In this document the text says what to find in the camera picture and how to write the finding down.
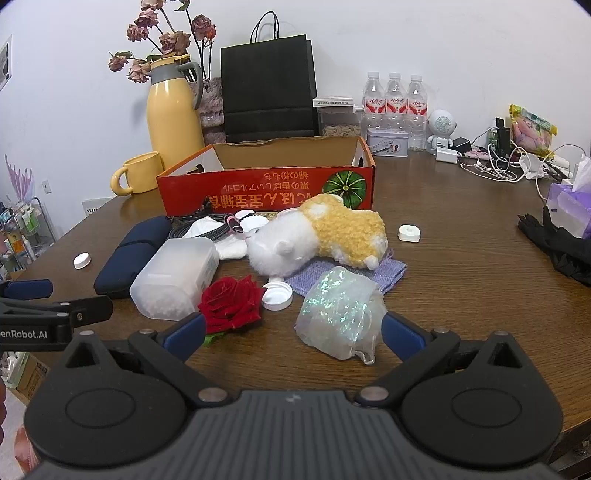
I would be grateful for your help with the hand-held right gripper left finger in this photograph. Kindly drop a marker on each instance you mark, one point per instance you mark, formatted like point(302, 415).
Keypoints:
point(187, 332)

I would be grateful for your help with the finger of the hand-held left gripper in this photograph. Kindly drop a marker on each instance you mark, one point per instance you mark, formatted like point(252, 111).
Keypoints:
point(30, 289)
point(87, 310)

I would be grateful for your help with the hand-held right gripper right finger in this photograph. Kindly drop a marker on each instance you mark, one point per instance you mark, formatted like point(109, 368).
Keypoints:
point(401, 339)

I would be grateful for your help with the red rose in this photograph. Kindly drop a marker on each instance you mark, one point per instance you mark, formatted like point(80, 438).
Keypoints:
point(231, 304)

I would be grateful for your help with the translucent bead container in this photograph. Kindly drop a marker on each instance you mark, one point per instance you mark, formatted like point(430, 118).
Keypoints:
point(171, 277)

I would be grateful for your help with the iridescent clear plastic bag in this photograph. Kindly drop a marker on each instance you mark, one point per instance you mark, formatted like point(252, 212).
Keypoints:
point(337, 314)

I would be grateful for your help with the navy blue case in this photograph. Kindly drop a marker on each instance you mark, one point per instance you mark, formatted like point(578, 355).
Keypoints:
point(129, 249)

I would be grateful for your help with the white tissue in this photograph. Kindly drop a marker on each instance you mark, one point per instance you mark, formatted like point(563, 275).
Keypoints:
point(231, 250)

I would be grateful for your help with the white round puck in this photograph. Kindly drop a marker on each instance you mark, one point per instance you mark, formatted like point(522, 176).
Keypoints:
point(410, 233)

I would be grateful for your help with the purple knit cloth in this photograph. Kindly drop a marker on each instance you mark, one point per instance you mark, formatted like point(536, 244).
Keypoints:
point(314, 277)

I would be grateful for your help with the yellow white plush dog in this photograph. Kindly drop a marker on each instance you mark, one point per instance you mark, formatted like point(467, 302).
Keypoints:
point(341, 230)

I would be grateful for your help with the red cardboard box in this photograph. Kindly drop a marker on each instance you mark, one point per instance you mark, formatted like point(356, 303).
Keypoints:
point(277, 184)

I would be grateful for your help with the cardboard carton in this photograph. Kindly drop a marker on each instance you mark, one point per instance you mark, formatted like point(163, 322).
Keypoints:
point(27, 374)

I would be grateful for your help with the small gold label box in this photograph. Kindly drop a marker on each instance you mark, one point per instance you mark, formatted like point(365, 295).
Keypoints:
point(267, 214)

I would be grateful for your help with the yellow mug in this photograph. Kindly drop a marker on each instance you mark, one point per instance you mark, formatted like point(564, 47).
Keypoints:
point(143, 175)

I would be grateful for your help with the black gloves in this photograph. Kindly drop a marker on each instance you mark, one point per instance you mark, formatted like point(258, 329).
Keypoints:
point(558, 254)

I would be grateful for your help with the white charger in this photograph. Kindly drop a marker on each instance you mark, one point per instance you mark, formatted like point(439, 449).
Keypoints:
point(446, 155)

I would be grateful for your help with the grey metal tin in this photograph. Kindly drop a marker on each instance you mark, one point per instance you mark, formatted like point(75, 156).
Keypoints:
point(388, 143)

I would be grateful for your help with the black adapter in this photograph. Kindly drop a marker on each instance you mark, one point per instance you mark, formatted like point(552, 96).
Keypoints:
point(460, 144)

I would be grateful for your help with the yellow thermos jug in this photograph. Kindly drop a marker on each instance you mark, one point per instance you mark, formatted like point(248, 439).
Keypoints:
point(173, 115)

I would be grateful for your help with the purple tissue pack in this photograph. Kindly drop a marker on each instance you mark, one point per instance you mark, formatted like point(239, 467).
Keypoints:
point(570, 207)

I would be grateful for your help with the white robot figure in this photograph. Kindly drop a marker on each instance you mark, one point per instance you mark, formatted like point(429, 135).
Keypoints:
point(441, 124)

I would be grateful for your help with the fuzzy purple vase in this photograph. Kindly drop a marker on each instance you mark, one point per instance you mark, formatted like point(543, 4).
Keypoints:
point(212, 110)

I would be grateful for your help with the clear seed container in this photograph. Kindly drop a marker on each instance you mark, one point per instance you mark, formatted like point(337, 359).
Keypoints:
point(339, 122)

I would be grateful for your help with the black upright device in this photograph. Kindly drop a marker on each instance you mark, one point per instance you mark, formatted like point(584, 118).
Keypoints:
point(504, 136)

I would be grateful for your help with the clear water bottle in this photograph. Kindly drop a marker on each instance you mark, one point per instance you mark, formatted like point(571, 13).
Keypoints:
point(417, 110)
point(373, 106)
point(395, 106)

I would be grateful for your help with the black paper bag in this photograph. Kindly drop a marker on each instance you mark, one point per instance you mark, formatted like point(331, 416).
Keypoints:
point(268, 87)

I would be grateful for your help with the dried pink roses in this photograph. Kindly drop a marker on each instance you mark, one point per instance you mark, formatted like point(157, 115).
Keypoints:
point(173, 41)

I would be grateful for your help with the purple flower wall sticker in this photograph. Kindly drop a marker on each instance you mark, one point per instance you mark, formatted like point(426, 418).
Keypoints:
point(18, 180)

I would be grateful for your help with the wall poster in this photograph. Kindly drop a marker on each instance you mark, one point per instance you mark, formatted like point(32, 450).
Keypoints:
point(4, 64)

